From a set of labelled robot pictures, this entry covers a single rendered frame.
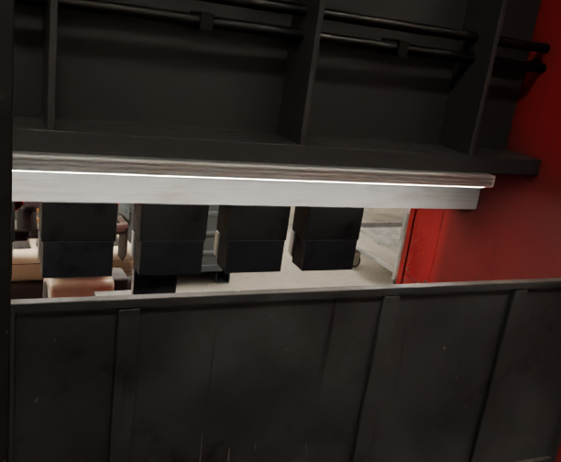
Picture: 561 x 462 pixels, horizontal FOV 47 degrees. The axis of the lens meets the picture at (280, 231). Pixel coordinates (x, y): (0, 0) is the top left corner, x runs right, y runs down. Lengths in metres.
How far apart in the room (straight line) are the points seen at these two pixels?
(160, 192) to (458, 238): 0.87
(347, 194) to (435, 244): 0.46
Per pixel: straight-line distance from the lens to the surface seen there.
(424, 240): 2.01
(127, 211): 4.22
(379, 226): 5.30
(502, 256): 1.76
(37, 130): 1.17
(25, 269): 2.64
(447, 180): 1.48
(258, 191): 1.48
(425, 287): 1.16
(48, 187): 1.38
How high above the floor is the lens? 1.73
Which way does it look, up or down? 17 degrees down
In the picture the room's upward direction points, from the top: 8 degrees clockwise
